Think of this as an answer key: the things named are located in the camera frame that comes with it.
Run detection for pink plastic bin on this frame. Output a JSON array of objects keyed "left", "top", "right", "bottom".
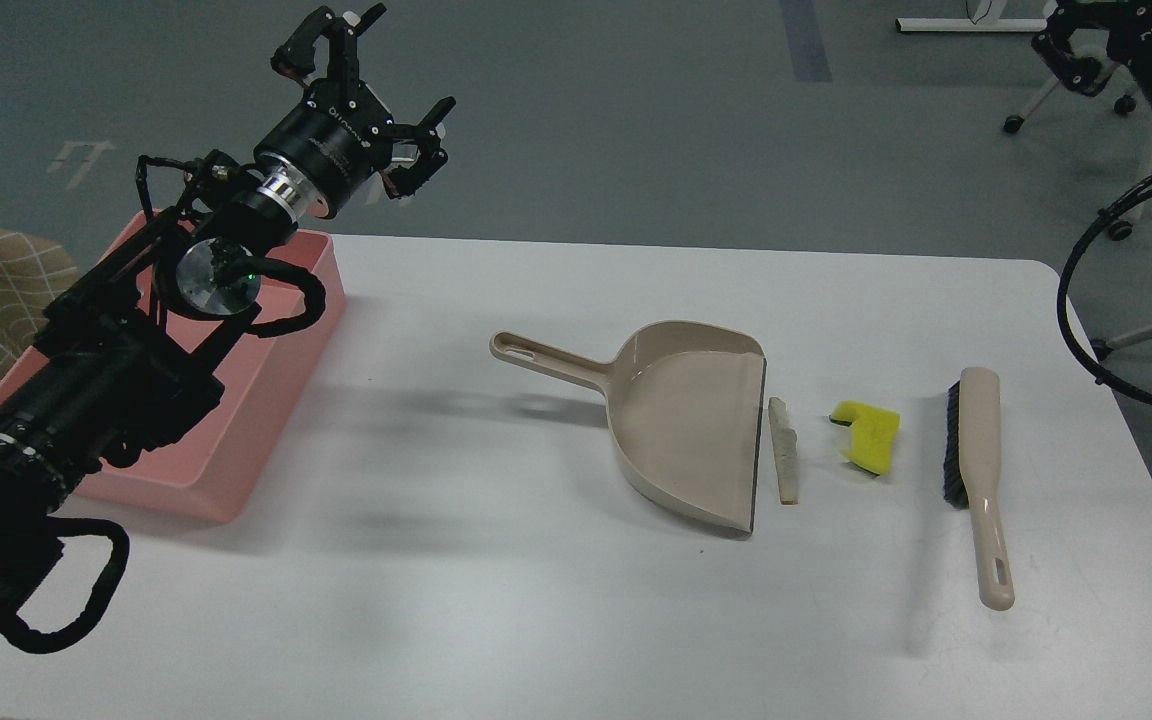
[{"left": 0, "top": 209, "right": 348, "bottom": 525}]

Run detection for grey office chair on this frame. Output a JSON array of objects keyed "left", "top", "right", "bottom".
[{"left": 1002, "top": 77, "right": 1152, "bottom": 361}]

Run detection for beige plastic dustpan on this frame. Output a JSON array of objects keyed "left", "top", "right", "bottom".
[{"left": 490, "top": 323, "right": 767, "bottom": 536}]

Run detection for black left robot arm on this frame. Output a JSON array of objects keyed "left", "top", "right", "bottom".
[{"left": 0, "top": 3, "right": 456, "bottom": 655}]

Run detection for beige hand brush black bristles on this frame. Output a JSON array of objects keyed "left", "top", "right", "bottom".
[{"left": 943, "top": 366, "right": 1015, "bottom": 612}]

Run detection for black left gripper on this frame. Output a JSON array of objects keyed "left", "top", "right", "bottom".
[{"left": 255, "top": 3, "right": 457, "bottom": 218}]

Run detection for beige foam strip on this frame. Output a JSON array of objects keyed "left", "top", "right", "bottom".
[{"left": 767, "top": 397, "right": 799, "bottom": 506}]

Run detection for yellow green sponge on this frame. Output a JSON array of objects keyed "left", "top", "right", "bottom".
[{"left": 829, "top": 400, "right": 902, "bottom": 477}]

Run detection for white desk leg base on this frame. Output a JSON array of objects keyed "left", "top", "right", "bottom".
[{"left": 895, "top": 17, "right": 1046, "bottom": 35}]

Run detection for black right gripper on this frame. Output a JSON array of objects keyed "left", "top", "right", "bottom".
[{"left": 1030, "top": 1, "right": 1152, "bottom": 109}]

